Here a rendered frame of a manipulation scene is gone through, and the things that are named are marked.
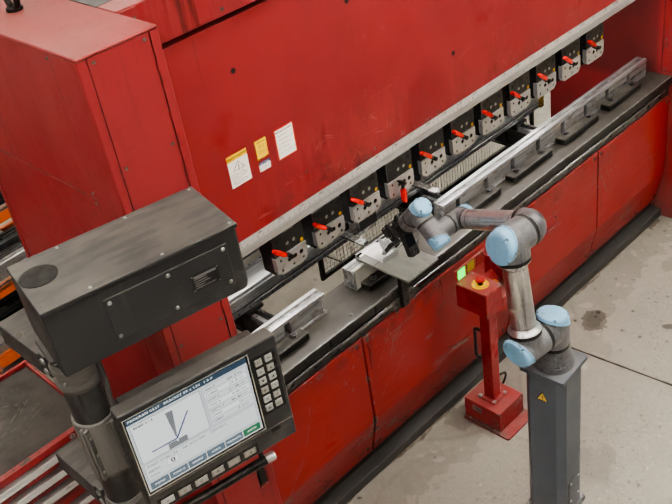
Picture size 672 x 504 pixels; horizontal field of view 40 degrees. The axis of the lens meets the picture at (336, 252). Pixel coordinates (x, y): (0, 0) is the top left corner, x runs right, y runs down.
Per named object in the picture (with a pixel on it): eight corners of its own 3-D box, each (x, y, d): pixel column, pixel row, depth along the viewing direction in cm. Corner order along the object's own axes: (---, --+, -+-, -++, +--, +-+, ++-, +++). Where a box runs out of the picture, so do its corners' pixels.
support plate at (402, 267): (408, 283, 350) (408, 281, 349) (358, 261, 367) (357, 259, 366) (438, 260, 360) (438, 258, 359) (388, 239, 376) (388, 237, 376)
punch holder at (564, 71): (562, 82, 428) (562, 49, 419) (546, 79, 434) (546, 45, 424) (580, 70, 436) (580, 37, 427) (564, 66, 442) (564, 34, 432)
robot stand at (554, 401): (585, 497, 379) (588, 355, 335) (564, 527, 369) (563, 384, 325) (546, 479, 390) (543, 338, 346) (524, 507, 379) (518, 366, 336)
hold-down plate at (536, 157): (514, 183, 419) (514, 178, 417) (504, 180, 422) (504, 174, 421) (552, 155, 435) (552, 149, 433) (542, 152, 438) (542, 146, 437)
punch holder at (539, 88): (537, 100, 418) (536, 66, 408) (521, 96, 423) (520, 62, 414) (556, 87, 426) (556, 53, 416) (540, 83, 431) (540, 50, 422)
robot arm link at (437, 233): (462, 232, 332) (443, 208, 334) (440, 246, 327) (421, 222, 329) (453, 241, 339) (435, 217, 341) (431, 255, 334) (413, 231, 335)
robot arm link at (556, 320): (577, 339, 329) (577, 309, 321) (553, 358, 322) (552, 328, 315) (550, 325, 337) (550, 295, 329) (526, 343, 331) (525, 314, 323)
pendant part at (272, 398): (154, 517, 242) (116, 419, 221) (136, 490, 250) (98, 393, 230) (298, 432, 259) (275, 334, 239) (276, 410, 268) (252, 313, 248)
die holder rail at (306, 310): (230, 384, 335) (225, 365, 329) (220, 378, 339) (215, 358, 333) (327, 312, 361) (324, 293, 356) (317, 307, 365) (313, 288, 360)
